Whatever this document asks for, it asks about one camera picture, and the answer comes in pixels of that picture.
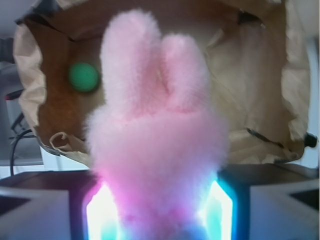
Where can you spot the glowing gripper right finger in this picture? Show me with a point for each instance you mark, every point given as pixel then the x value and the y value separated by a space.
pixel 263 202

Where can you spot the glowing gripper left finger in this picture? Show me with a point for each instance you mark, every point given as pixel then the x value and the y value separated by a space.
pixel 57 205

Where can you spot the pink plush bunny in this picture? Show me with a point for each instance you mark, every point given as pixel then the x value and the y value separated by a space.
pixel 157 142

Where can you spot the green textured ball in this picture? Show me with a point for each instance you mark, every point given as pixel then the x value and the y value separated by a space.
pixel 83 77

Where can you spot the brown paper bag tray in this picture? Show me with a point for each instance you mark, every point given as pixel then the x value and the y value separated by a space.
pixel 255 50

